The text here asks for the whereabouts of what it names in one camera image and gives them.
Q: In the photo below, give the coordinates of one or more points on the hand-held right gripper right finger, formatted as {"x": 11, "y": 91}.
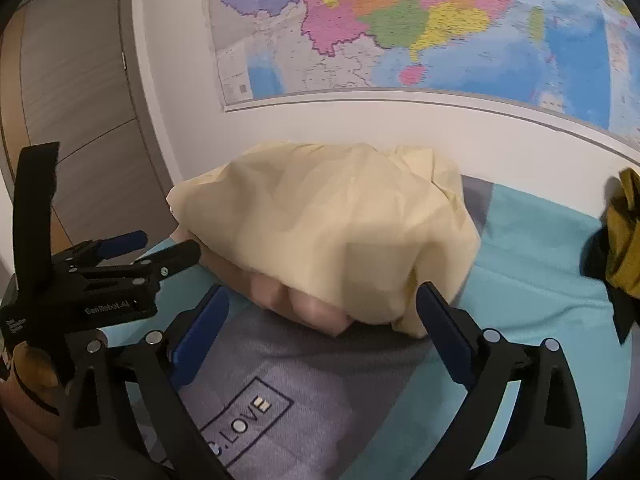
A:
{"x": 445, "y": 335}

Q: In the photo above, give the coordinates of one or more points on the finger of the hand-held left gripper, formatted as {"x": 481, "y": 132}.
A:
{"x": 122, "y": 242}
{"x": 175, "y": 255}

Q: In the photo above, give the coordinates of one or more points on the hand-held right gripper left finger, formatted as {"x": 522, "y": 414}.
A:
{"x": 200, "y": 340}

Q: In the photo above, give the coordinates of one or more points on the cream jacket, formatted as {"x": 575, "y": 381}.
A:
{"x": 325, "y": 220}

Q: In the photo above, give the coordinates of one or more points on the person's left hand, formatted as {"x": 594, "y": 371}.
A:
{"x": 35, "y": 367}

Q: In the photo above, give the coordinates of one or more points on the teal grey patterned bedsheet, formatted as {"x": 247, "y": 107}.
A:
{"x": 525, "y": 285}

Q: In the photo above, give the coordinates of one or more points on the pink garment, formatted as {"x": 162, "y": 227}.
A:
{"x": 300, "y": 307}

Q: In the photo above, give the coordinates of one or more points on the grey-brown wooden door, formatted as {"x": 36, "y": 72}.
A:
{"x": 80, "y": 110}

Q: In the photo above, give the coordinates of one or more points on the olive green jacket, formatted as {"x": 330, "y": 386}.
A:
{"x": 625, "y": 240}

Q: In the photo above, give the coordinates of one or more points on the colourful wall map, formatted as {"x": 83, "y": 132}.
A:
{"x": 400, "y": 20}

